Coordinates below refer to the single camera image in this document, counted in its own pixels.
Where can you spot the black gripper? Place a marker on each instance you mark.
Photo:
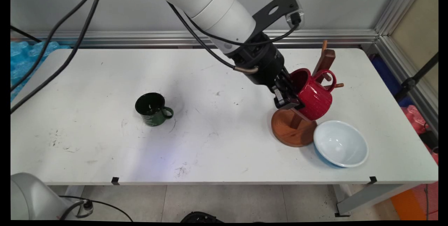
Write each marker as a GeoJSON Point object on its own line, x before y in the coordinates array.
{"type": "Point", "coordinates": [260, 63]}

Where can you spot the red speckled enamel mug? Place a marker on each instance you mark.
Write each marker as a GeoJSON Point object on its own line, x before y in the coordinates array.
{"type": "Point", "coordinates": [315, 96]}

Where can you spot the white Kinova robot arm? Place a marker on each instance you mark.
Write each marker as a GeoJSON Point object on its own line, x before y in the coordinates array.
{"type": "Point", "coordinates": [206, 5]}

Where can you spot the wooden mug tree stand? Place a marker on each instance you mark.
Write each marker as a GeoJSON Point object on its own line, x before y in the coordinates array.
{"type": "Point", "coordinates": [290, 133]}

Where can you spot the white and blue bowl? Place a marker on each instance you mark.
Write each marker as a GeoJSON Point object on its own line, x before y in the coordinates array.
{"type": "Point", "coordinates": [341, 143]}

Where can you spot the blue crate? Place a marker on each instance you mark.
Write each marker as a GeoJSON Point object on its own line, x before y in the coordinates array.
{"type": "Point", "coordinates": [385, 75]}

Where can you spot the black table edge clip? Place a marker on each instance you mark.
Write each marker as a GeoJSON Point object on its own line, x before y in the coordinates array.
{"type": "Point", "coordinates": [373, 179]}
{"type": "Point", "coordinates": [115, 180]}

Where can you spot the grey table leg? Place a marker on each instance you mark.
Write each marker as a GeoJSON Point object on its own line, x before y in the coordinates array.
{"type": "Point", "coordinates": [72, 191]}
{"type": "Point", "coordinates": [367, 198]}

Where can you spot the pink plastic bag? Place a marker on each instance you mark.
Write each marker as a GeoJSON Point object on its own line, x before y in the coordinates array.
{"type": "Point", "coordinates": [414, 119]}

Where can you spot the black tripod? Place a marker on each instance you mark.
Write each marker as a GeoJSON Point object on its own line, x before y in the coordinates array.
{"type": "Point", "coordinates": [416, 77]}

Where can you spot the dark green enamel mug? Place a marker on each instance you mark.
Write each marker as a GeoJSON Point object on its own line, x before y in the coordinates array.
{"type": "Point", "coordinates": [154, 114]}

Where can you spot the black object on floor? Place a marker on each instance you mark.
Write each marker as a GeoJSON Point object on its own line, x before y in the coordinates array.
{"type": "Point", "coordinates": [201, 217]}

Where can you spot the orange floor mat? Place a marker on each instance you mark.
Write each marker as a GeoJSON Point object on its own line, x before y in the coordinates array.
{"type": "Point", "coordinates": [413, 201]}

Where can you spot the blue bubble wrap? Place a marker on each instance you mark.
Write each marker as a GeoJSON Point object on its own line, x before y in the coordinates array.
{"type": "Point", "coordinates": [22, 61]}

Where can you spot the grey rounded machine base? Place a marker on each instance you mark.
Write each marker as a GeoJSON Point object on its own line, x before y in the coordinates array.
{"type": "Point", "coordinates": [31, 198]}

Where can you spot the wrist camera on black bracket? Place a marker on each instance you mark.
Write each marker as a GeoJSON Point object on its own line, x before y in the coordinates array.
{"type": "Point", "coordinates": [280, 8]}

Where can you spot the aluminium frame post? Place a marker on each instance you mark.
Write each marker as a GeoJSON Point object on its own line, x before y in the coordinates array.
{"type": "Point", "coordinates": [402, 36]}

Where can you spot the aluminium frame rail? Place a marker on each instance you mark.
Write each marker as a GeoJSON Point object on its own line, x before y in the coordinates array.
{"type": "Point", "coordinates": [122, 38]}

